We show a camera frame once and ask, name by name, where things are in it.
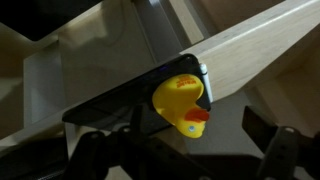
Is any wooden desk shelf unit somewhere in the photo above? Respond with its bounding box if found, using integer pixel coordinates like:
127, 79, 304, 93
0, 0, 320, 153

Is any black phone on shelf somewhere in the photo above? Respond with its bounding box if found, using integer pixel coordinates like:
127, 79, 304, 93
62, 54, 203, 135

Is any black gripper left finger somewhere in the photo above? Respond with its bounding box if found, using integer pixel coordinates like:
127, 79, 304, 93
63, 105, 214, 180

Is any yellow rubber duck toy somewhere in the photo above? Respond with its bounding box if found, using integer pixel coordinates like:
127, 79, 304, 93
152, 74, 210, 138

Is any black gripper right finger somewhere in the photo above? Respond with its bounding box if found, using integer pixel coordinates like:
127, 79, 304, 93
242, 106, 320, 180

